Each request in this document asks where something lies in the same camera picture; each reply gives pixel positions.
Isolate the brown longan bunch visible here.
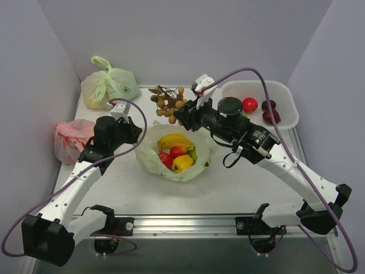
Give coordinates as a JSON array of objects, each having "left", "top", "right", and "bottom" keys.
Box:
[{"left": 148, "top": 85, "right": 187, "bottom": 126}]

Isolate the light green fruit bag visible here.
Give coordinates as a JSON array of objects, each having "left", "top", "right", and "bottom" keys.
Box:
[{"left": 135, "top": 121, "right": 218, "bottom": 182}]

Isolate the yellow bell pepper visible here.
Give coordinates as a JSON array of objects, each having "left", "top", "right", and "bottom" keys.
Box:
[{"left": 172, "top": 155, "right": 194, "bottom": 173}]

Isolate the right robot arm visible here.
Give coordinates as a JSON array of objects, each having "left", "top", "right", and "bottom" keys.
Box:
[{"left": 174, "top": 97, "right": 352, "bottom": 235}]

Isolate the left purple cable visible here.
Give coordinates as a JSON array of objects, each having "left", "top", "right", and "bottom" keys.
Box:
[{"left": 1, "top": 98, "right": 147, "bottom": 256}]

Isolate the purple cable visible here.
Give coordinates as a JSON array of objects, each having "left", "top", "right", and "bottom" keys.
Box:
[
  {"left": 204, "top": 67, "right": 359, "bottom": 272},
  {"left": 1, "top": 98, "right": 147, "bottom": 256}
]

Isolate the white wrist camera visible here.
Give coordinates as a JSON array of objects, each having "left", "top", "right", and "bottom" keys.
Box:
[
  {"left": 192, "top": 74, "right": 217, "bottom": 110},
  {"left": 108, "top": 101, "right": 131, "bottom": 123}
]

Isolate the pink knotted plastic bag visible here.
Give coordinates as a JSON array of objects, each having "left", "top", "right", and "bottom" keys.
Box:
[{"left": 54, "top": 119, "right": 95, "bottom": 165}]

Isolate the yellow banana bunch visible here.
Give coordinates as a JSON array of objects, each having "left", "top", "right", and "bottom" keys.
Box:
[{"left": 157, "top": 134, "right": 195, "bottom": 152}]

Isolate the aluminium mounting rail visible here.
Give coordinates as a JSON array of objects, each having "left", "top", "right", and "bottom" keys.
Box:
[{"left": 65, "top": 213, "right": 339, "bottom": 238}]

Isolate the dark maroon fruit upper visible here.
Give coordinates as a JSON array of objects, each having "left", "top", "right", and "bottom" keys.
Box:
[{"left": 261, "top": 100, "right": 277, "bottom": 111}]

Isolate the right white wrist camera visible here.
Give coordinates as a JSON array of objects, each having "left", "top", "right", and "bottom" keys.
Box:
[{"left": 192, "top": 74, "right": 217, "bottom": 110}]

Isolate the dark red fruit lower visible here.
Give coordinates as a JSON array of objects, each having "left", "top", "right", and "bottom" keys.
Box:
[{"left": 262, "top": 109, "right": 281, "bottom": 124}]

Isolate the black base bracket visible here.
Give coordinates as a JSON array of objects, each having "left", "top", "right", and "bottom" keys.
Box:
[
  {"left": 105, "top": 217, "right": 135, "bottom": 236},
  {"left": 235, "top": 216, "right": 258, "bottom": 236}
]

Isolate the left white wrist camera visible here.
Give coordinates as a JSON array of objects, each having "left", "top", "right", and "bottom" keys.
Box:
[{"left": 108, "top": 101, "right": 131, "bottom": 123}]

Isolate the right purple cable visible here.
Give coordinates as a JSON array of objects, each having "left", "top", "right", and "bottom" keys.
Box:
[{"left": 204, "top": 67, "right": 359, "bottom": 272}]

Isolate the red tomato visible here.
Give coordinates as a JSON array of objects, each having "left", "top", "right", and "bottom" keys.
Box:
[{"left": 158, "top": 152, "right": 173, "bottom": 170}]

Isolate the green knotted plastic bag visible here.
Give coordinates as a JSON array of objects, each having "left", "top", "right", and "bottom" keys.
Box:
[{"left": 81, "top": 56, "right": 141, "bottom": 110}]

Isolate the right black base bracket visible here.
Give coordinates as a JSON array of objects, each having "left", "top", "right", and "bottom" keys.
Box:
[{"left": 235, "top": 216, "right": 258, "bottom": 236}]

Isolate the left black base bracket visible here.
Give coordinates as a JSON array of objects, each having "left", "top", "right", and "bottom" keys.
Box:
[{"left": 105, "top": 217, "right": 135, "bottom": 236}]

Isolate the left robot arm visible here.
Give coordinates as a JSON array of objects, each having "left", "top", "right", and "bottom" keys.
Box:
[{"left": 21, "top": 116, "right": 142, "bottom": 267}]

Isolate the white plastic basket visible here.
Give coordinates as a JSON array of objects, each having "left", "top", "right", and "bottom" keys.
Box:
[{"left": 221, "top": 80, "right": 299, "bottom": 131}]

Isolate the red apple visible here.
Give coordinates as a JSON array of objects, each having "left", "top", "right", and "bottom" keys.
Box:
[{"left": 242, "top": 97, "right": 258, "bottom": 114}]

